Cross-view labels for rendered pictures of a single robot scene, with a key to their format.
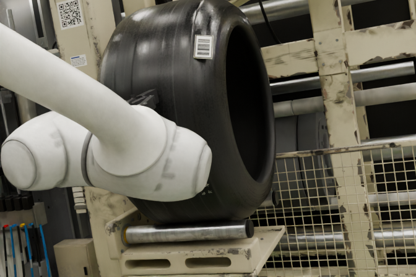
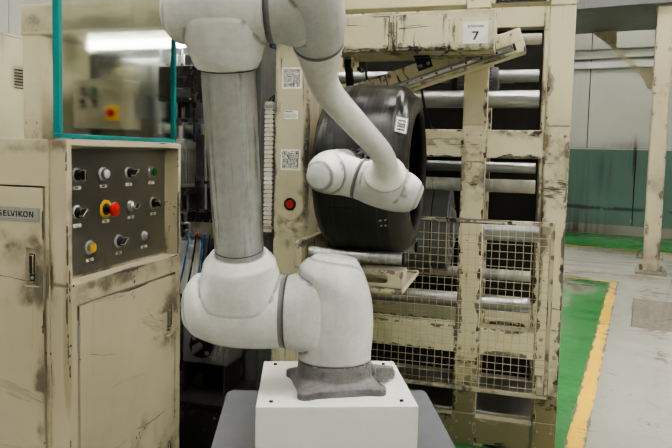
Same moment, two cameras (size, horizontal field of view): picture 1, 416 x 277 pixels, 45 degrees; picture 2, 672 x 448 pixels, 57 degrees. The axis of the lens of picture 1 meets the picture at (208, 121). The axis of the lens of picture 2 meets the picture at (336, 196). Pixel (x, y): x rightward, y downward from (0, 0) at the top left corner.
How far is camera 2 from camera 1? 0.89 m
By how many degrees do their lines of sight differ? 5
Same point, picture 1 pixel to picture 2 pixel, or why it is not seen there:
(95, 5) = not seen: hidden behind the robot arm
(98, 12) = not seen: hidden behind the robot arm
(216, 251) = (378, 270)
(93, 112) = (383, 154)
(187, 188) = (410, 205)
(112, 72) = (332, 129)
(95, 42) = (308, 103)
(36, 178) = (329, 185)
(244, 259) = (398, 279)
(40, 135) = (334, 162)
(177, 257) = not seen: hidden behind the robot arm
